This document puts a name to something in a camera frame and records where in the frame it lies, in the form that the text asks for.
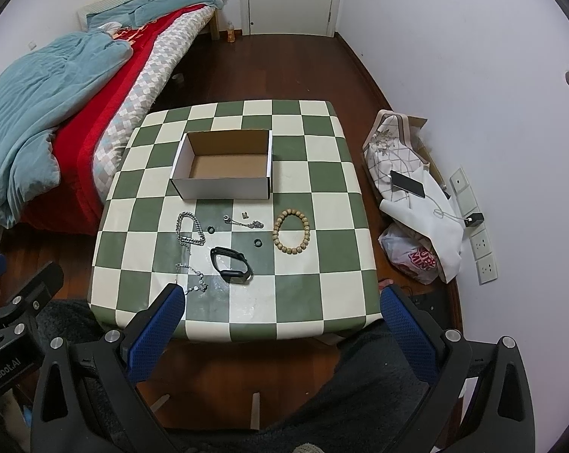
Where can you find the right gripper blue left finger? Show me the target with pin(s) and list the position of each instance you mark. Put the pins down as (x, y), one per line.
(149, 332)

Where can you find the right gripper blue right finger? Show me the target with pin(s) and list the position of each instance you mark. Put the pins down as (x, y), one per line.
(413, 331)

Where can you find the black fitness band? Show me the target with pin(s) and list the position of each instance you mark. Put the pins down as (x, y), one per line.
(231, 265)

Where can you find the white plastic shopping bag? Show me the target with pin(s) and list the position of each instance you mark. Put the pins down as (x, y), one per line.
(408, 255)

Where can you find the red bed sheet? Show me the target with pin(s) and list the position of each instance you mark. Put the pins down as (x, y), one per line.
(73, 206)

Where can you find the black charger plug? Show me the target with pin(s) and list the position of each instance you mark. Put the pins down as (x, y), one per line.
(474, 220)

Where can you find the black smartphone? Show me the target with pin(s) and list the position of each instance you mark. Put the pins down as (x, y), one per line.
(400, 181)

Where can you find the green white checkered tablecloth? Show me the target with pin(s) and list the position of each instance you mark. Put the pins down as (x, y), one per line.
(309, 245)

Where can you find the teal blue blanket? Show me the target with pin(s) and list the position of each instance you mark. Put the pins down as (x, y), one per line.
(38, 92)

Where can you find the white cardboard box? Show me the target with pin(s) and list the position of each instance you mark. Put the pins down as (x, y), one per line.
(224, 164)

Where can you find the checkered pattern mattress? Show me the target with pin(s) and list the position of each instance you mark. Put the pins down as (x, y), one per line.
(166, 51)

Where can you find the small orange bottle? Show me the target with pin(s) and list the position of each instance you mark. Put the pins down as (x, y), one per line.
(230, 33)

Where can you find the teal pillow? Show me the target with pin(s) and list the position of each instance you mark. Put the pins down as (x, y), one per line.
(134, 14)

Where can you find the white wall sockets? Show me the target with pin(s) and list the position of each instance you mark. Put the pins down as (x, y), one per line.
(474, 227)

